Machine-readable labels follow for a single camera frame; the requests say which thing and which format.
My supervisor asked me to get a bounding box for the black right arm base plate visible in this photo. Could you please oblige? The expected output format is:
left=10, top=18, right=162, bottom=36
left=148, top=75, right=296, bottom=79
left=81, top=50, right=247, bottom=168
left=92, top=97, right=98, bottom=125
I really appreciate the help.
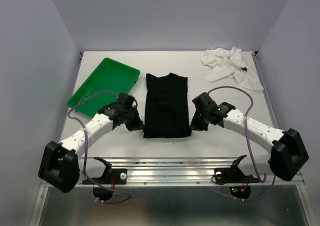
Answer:
left=211, top=167, right=260, bottom=185

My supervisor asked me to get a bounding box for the white t shirt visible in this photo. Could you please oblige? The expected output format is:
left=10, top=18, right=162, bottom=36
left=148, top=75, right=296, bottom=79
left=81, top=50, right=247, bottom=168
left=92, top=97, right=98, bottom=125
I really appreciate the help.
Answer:
left=201, top=46, right=264, bottom=93

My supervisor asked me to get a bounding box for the black t shirt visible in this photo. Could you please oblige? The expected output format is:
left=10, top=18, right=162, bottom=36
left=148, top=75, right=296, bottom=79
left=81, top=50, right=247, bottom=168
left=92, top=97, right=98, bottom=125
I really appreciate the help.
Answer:
left=143, top=73, right=192, bottom=139

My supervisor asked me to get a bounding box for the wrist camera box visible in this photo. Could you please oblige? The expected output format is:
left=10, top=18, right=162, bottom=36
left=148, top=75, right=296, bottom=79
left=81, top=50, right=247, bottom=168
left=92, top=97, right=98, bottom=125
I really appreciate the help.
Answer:
left=115, top=92, right=136, bottom=110
left=192, top=92, right=218, bottom=111

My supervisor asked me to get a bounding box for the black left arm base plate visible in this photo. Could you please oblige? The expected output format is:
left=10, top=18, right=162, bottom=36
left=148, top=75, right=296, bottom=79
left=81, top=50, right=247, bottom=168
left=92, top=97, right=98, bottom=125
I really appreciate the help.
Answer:
left=92, top=168, right=128, bottom=185

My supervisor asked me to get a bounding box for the green plastic tray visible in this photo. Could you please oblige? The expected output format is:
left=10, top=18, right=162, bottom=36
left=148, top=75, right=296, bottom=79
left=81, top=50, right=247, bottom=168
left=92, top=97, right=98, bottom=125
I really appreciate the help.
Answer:
left=67, top=58, right=140, bottom=118

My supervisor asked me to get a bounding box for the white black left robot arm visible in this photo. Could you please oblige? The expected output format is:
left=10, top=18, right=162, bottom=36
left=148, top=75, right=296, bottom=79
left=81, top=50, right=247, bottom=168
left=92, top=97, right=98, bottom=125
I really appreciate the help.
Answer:
left=38, top=105, right=144, bottom=193

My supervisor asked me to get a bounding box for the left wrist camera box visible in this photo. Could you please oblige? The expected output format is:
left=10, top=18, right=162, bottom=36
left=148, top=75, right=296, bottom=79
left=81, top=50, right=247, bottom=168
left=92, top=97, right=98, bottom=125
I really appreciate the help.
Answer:
left=115, top=92, right=136, bottom=110

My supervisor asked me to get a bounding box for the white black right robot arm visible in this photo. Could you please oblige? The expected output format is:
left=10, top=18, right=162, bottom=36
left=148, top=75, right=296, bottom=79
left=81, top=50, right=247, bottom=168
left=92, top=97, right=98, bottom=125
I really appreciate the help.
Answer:
left=191, top=100, right=309, bottom=182

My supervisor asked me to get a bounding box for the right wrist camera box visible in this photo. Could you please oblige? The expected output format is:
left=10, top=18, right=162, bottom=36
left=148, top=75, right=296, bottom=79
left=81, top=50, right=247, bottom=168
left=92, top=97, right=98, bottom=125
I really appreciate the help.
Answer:
left=192, top=92, right=218, bottom=111

